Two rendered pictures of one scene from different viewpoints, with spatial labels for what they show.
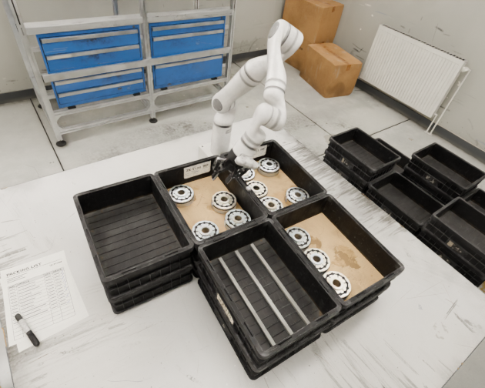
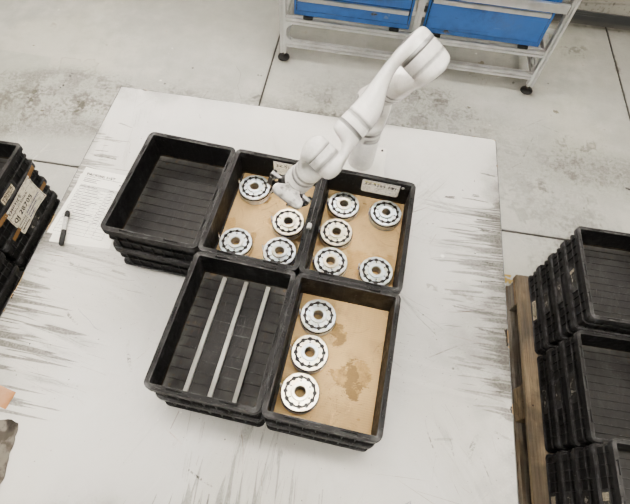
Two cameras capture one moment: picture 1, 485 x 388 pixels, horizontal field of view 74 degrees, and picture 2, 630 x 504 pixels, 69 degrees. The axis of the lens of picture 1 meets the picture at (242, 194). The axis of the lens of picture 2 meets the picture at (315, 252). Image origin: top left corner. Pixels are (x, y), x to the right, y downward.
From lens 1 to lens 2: 0.75 m
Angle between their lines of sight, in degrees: 31
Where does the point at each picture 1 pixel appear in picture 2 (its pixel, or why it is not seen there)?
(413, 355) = not seen: outside the picture
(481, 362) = not seen: outside the picture
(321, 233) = (357, 332)
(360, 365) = (270, 485)
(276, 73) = (361, 104)
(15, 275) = (92, 178)
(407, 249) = (481, 439)
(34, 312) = (80, 217)
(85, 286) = not seen: hidden behind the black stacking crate
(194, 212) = (251, 216)
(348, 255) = (359, 378)
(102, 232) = (159, 181)
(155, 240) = (191, 220)
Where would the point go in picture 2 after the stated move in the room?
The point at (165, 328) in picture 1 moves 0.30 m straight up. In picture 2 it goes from (148, 304) to (118, 259)
